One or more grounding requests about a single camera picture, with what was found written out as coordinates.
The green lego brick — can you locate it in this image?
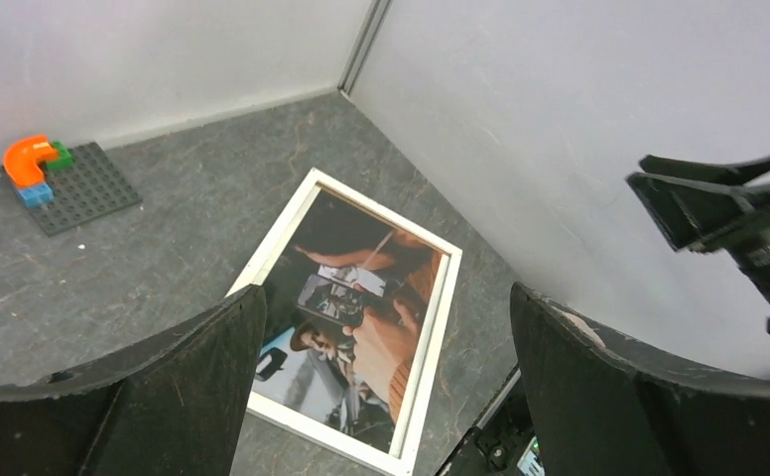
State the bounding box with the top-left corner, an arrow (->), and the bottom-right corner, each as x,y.
44,141 -> 74,172

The wooden picture frame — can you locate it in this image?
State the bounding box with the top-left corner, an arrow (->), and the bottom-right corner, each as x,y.
232,170 -> 461,475

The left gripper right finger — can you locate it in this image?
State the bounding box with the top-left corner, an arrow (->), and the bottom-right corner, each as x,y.
510,283 -> 770,475

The blue lego brick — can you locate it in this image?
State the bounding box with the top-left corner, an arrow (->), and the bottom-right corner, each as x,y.
15,181 -> 55,208

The grey lego baseplate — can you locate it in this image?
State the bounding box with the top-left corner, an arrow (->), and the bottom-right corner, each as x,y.
0,142 -> 142,236

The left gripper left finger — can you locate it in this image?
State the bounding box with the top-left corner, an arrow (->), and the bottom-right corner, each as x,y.
0,285 -> 267,475

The orange curved lego brick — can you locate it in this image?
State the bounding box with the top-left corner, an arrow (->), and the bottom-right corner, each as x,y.
2,135 -> 60,189

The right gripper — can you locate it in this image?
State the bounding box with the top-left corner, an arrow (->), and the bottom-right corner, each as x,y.
626,155 -> 770,334

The printed photo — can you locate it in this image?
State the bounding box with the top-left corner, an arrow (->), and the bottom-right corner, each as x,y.
252,190 -> 442,452

